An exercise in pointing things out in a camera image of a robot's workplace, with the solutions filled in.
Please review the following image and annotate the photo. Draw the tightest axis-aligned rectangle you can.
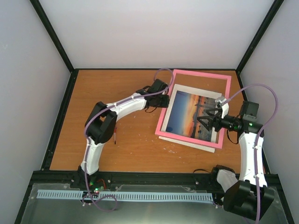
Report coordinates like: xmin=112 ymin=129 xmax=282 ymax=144
xmin=156 ymin=84 xmax=222 ymax=153

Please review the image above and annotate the pink wooden photo frame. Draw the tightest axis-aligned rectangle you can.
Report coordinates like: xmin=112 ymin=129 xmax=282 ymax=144
xmin=157 ymin=69 xmax=232 ymax=149

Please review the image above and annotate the red blue screwdriver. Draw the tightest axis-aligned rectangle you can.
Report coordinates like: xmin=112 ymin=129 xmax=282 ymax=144
xmin=114 ymin=127 xmax=117 ymax=145

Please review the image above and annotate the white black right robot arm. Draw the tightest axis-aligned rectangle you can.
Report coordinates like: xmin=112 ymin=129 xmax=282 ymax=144
xmin=197 ymin=97 xmax=274 ymax=221

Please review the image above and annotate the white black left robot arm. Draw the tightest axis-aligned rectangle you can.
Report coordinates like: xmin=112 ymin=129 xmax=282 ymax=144
xmin=80 ymin=79 xmax=170 ymax=188

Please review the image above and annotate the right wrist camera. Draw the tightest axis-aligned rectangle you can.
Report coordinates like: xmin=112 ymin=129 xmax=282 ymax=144
xmin=215 ymin=96 xmax=229 ymax=119

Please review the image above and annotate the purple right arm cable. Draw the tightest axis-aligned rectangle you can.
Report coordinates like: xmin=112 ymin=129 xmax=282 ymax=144
xmin=221 ymin=83 xmax=279 ymax=224

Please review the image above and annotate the light blue cable duct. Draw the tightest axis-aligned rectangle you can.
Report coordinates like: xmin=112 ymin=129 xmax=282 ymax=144
xmin=36 ymin=189 xmax=214 ymax=204

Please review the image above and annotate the black enclosure frame post right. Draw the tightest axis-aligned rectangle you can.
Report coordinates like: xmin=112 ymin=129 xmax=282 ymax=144
xmin=236 ymin=0 xmax=285 ymax=70

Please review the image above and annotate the black enclosure frame post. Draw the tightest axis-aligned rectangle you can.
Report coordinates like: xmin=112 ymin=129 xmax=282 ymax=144
xmin=30 ymin=0 xmax=75 ymax=73
xmin=236 ymin=0 xmax=285 ymax=70

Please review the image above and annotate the black enclosure frame post left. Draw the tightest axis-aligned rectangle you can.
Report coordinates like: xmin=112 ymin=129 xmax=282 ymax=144
xmin=30 ymin=0 xmax=75 ymax=73

